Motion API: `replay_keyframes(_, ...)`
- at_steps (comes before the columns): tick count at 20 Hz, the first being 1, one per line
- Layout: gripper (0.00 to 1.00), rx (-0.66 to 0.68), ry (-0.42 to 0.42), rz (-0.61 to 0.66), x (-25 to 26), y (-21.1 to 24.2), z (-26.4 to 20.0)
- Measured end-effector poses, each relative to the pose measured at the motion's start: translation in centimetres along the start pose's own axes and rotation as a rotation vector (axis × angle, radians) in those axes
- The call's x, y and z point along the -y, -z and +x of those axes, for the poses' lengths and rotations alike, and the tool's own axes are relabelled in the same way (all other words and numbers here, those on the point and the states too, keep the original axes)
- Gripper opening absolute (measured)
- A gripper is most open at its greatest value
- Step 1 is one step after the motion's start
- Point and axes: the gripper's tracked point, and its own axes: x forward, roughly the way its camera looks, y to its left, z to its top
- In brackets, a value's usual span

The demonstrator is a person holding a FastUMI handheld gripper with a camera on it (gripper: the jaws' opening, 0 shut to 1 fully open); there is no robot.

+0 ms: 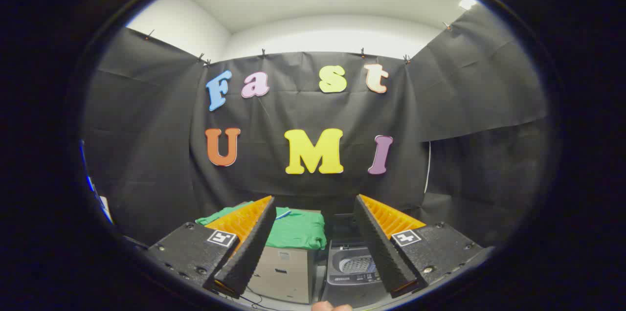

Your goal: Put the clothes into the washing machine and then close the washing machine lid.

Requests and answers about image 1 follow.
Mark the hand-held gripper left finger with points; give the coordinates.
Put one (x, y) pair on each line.
(247, 252)

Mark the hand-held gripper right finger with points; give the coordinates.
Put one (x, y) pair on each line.
(379, 252)

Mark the dark grey washing machine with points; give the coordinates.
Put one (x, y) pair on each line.
(349, 279)

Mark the dark washing machine lid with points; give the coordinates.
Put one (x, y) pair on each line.
(342, 228)

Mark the green polo shirt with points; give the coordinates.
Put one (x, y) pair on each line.
(298, 230)

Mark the grey cabinet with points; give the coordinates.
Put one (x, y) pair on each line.
(283, 272)

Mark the black backdrop cloth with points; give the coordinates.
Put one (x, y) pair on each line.
(303, 105)

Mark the small ceiling light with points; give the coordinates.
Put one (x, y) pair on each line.
(467, 2)

